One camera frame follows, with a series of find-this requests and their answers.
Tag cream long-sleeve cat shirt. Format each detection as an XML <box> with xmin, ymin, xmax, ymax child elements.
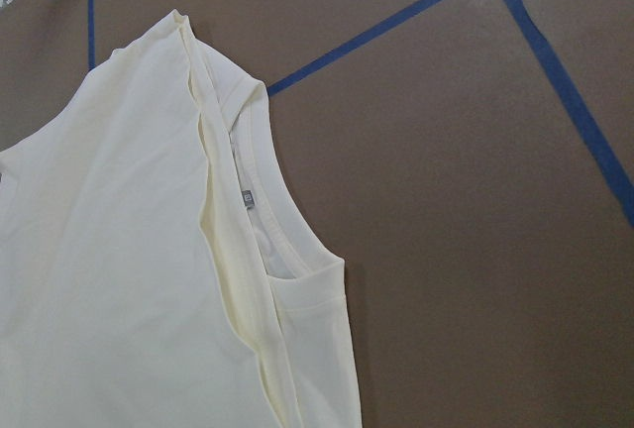
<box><xmin>1</xmin><ymin>12</ymin><xmax>362</xmax><ymax>427</ymax></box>

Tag blue tape grid lines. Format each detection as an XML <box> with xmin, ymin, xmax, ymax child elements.
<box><xmin>88</xmin><ymin>0</ymin><xmax>633</xmax><ymax>225</ymax></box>

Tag brown paper table cover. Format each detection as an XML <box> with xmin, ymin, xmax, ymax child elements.
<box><xmin>1</xmin><ymin>0</ymin><xmax>633</xmax><ymax>427</ymax></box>

